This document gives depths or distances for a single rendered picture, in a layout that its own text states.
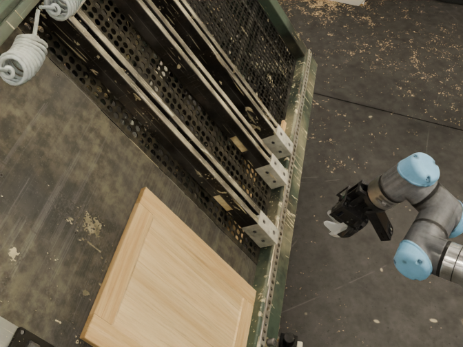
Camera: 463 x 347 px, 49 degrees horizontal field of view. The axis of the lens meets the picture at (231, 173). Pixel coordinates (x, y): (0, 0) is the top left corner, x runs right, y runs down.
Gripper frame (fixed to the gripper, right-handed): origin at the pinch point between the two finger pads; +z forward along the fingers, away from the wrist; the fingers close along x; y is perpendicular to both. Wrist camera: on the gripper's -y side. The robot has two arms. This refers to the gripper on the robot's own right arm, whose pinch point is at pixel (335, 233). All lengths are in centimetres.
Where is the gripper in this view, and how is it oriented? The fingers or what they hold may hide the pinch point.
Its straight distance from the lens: 137.2
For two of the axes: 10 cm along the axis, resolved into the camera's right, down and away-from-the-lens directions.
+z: -4.3, 4.6, 7.8
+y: -8.2, -5.6, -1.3
